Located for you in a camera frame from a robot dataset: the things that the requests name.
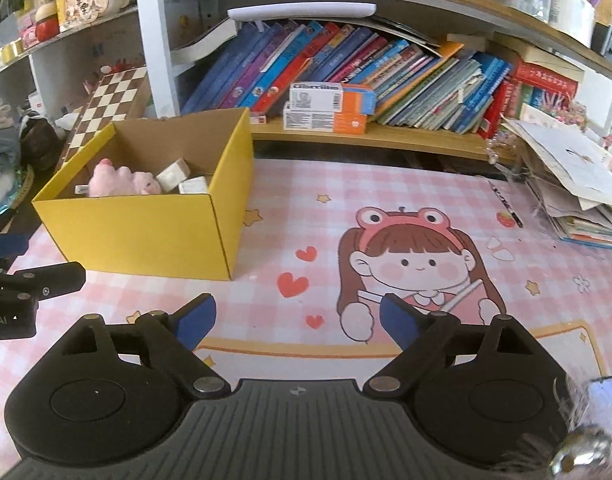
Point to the small white box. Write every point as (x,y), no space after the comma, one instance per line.
(193,186)
(172,174)

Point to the small white red carton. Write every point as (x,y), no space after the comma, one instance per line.
(258,118)

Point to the black pen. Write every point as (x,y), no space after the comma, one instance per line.
(506,205)

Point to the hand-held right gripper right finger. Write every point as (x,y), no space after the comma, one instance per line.
(398,317)

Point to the row of colourful books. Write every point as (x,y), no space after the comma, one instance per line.
(411,80)

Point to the white orange blue carton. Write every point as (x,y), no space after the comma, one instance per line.
(321,97)

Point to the pink plush toy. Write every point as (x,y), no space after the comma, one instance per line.
(111,182)

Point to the yellow cardboard box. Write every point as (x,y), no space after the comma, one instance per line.
(151,235)

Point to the white lamp bar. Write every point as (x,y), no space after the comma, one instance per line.
(301,11)

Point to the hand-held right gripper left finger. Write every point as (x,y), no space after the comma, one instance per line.
(196,317)

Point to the brown and cream chessboard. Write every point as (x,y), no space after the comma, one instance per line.
(111,95)

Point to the pink cartoon desk mat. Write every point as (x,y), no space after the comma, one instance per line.
(296,220)

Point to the red toy figure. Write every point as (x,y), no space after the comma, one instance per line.
(128,66)

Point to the pile of loose papers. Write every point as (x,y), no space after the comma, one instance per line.
(576,175)

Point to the white shelf upright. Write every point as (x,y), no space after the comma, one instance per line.
(153,35)

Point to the white round container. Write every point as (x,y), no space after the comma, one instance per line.
(573,12)

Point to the brown leather bag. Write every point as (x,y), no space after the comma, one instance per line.
(41,142)

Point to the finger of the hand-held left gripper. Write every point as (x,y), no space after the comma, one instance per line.
(6,246)
(56,280)

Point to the thick open paperback book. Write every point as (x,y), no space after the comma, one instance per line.
(206,42)

